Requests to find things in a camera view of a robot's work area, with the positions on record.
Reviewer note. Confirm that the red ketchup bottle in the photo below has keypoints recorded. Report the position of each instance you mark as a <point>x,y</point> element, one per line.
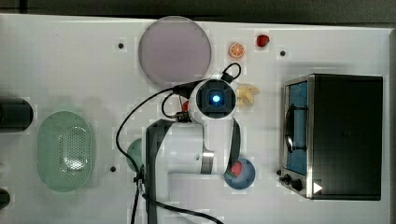
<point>185,106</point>

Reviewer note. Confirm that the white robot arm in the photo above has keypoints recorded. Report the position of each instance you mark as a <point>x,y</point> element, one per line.
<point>208,144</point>

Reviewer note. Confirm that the green strainer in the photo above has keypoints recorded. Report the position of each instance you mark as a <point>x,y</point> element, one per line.
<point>64,151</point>

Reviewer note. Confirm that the yellow banana bunch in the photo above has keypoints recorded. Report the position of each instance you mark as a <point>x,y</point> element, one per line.
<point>245,95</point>

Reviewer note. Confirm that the grey round plate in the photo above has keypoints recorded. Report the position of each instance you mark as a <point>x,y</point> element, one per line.
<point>174,50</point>

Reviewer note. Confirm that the red strawberry in bowl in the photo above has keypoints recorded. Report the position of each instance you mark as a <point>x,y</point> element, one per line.
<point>235,170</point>

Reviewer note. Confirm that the orange slice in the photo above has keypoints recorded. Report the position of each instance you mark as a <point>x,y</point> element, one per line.
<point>236,51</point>

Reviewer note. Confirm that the blue bowl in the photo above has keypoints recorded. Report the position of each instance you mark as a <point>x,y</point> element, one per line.
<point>246,178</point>

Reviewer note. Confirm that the red strawberry on table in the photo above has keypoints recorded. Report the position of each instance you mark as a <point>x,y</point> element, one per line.
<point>262,40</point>

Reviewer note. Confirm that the silver toaster oven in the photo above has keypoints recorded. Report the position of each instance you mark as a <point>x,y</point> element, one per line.
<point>332,137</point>

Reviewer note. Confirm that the black round pan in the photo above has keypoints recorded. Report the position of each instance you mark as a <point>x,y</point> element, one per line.
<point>16,115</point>

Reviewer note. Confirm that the dark grey object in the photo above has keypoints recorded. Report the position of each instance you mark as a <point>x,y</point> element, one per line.
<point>5,198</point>

